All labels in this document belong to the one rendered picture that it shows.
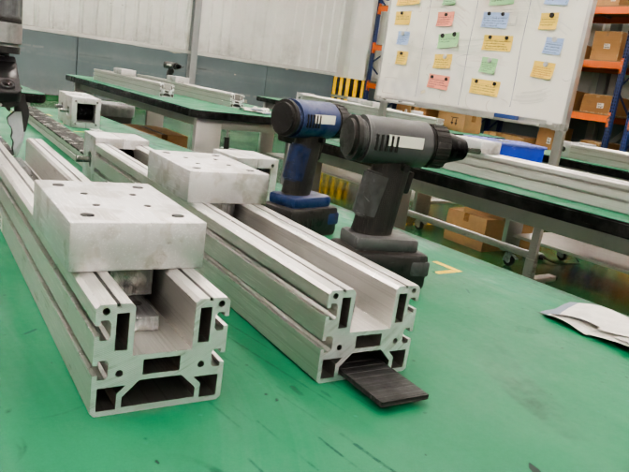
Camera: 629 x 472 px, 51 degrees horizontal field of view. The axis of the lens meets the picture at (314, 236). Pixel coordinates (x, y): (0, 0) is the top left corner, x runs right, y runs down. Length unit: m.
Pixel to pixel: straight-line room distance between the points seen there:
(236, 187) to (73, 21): 12.01
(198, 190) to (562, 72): 3.06
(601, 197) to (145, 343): 1.77
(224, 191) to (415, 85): 3.61
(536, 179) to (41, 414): 1.90
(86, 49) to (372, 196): 12.12
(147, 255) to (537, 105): 3.35
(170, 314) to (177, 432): 0.10
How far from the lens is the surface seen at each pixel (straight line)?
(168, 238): 0.55
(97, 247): 0.53
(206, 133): 3.83
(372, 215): 0.85
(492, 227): 4.86
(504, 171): 2.29
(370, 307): 0.62
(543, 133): 12.05
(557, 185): 2.20
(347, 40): 9.51
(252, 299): 0.67
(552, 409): 0.64
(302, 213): 1.04
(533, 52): 3.85
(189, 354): 0.51
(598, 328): 0.88
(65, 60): 12.77
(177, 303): 0.53
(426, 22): 4.41
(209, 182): 0.82
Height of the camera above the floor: 1.03
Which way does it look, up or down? 13 degrees down
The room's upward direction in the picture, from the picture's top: 8 degrees clockwise
